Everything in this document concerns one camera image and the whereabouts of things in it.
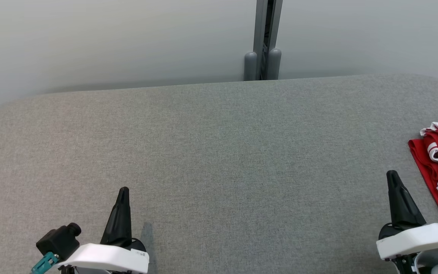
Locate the grey partition post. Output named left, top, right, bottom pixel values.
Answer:
left=244, top=0, right=283, bottom=81

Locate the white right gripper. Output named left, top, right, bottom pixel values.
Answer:
left=376, top=170, right=438, bottom=261

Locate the left cable with teal connector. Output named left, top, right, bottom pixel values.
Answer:
left=31, top=252, right=60, bottom=274

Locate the red Bulls basketball jersey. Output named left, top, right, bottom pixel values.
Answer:
left=408, top=138, right=438, bottom=215

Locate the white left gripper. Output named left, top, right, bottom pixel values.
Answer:
left=57, top=186, right=150, bottom=274

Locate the grey fabric sofa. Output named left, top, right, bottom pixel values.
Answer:
left=0, top=73, right=438, bottom=274

